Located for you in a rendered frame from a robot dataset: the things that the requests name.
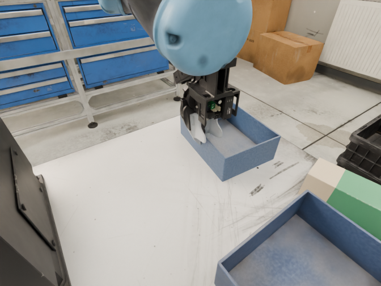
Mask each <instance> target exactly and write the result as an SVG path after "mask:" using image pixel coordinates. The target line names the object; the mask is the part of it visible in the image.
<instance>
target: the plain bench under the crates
mask: <svg viewBox="0 0 381 286"><path fill-rule="evenodd" d="M317 160H318V159H317V158H315V157H313V156H312V155H310V154H308V153H307V152H305V151H304V150H302V149H301V148H299V147H297V146H296V145H294V144H292V143H291V142H289V141H288V140H286V139H284V138H283V137H281V138H280V141H279V144H278V147H277V150H276V153H275V156H274V159H273V160H271V161H268V162H266V163H264V164H262V165H260V166H257V167H255V168H253V169H250V170H248V171H246V172H244V173H242V174H239V175H237V176H235V177H233V178H230V179H228V180H226V181H224V182H222V181H221V180H220V179H219V178H218V177H217V176H216V174H215V173H214V172H213V171H212V169H211V168H210V167H209V166H208V165H207V164H206V162H205V161H204V160H203V159H202V158H201V157H200V155H199V154H198V153H197V152H196V151H195V150H194V148H193V147H192V146H191V144H190V143H189V142H188V141H187V140H186V139H185V137H184V136H183V135H182V134H181V128H180V115H178V116H175V117H172V118H169V119H167V120H163V121H160V122H158V123H155V124H152V125H149V126H147V127H144V128H141V129H138V130H136V131H132V132H129V133H127V134H124V135H121V136H118V137H115V138H112V139H110V140H106V141H104V142H101V143H98V144H96V145H93V146H89V147H87V148H84V149H81V150H78V151H75V152H73V153H70V154H67V155H64V156H62V157H58V158H56V159H53V160H50V161H47V162H44V163H41V164H39V165H36V166H33V167H32V169H33V173H34V174H35V175H40V174H41V175H42V176H43V178H44V182H45V186H46V191H47V193H48V198H49V202H50V206H51V209H52V213H53V217H54V221H55V224H56V228H57V232H58V236H59V239H60V244H61V247H62V252H63V256H64V258H65V263H66V267H67V271H68V274H69V278H70V282H71V286H215V284H214V279H215V273H216V270H217V264H218V261H219V260H221V259H222V258H223V257H224V256H225V255H227V254H228V253H229V252H230V251H231V250H233V249H234V248H236V247H237V246H238V245H239V244H240V243H242V242H243V241H244V240H245V239H246V238H248V237H249V236H250V235H251V234H252V233H254V232H255V231H256V230H257V229H259V228H260V227H261V226H263V225H264V224H265V223H266V222H267V221H269V220H270V219H271V218H272V217H273V216H275V215H276V214H277V213H278V212H280V211H281V210H282V209H284V207H286V206H287V205H288V204H290V203H291V202H292V201H293V200H294V199H296V198H297V197H298V196H299V194H298V192H299V190H300V188H301V186H302V184H303V182H304V180H305V178H306V176H307V174H308V172H309V171H310V170H311V169H312V167H313V165H314V164H315V163H316V161H317Z"/></svg>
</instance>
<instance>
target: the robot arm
mask: <svg viewBox="0 0 381 286"><path fill-rule="evenodd" d="M98 2H99V5H100V7H101V8H102V10H103V11H104V12H106V13H107V14H122V15H127V14H130V13H132V15H133V16H134V17H135V18H136V20H137V21H138V22H139V23H140V25H141V26H142V27H143V29H144V30H145V31H146V32H147V34H148V35H149V36H150V38H151V39H152V41H153V42H154V43H155V46H156V48H157V50H158V52H159V53H160V54H161V55H162V56H163V57H164V58H165V59H167V60H169V61H170V62H171V63H172V65H173V66H174V67H175V68H177V71H175V72H174V73H173V76H174V79H175V82H176V84H179V83H181V84H185V83H186V84H187V85H186V86H185V87H184V88H183V90H184V93H183V98H181V99H180V101H181V106H180V115H181V118H182V120H183V122H184V124H185V126H186V127H187V129H188V131H189V133H190V135H191V136H192V138H193V139H194V140H195V142H196V143H198V144H199V145H201V142H203V143H206V137H207V138H209V136H210V134H212V135H214V136H216V137H218V138H220V137H222V130H221V128H220V126H219V124H218V118H220V117H221V118H222V119H223V120H225V119H229V118H231V114H233V115H234V116H236V114H237V110H238V103H239V96H240V90H238V89H237V88H235V87H234V86H232V85H230V84H229V83H228V78H229V72H230V68H231V67H234V66H236V61H237V57H236V55H237V54H238V53H239V52H240V50H241V49H242V47H243V45H244V43H245V41H246V39H247V37H248V34H249V31H250V28H251V23H252V1H251V0H98ZM234 97H236V105H235V109H234V108H233V101H234ZM201 123H202V124H201Z"/></svg>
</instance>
